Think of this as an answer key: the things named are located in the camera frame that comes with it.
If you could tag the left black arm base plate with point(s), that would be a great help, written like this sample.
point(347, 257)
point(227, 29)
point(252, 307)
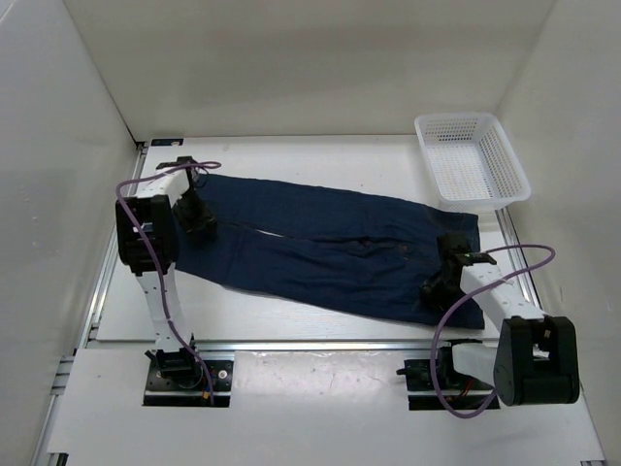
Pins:
point(178, 380)

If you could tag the aluminium left frame rail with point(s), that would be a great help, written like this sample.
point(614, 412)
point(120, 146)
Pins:
point(80, 273)

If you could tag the white plastic mesh basket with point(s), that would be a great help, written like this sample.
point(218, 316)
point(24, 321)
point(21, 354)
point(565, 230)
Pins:
point(471, 162)

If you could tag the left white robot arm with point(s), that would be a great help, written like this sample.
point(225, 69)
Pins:
point(150, 212)

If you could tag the dark blue denim trousers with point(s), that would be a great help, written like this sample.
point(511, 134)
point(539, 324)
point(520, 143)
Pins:
point(346, 251)

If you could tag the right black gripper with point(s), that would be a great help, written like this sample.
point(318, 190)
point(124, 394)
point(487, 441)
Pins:
point(440, 300)

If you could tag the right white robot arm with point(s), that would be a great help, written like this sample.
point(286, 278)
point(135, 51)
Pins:
point(535, 360)

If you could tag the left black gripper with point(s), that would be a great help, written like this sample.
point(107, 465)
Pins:
point(207, 219)

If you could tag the black corner bracket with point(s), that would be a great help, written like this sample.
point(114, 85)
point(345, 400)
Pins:
point(166, 142)

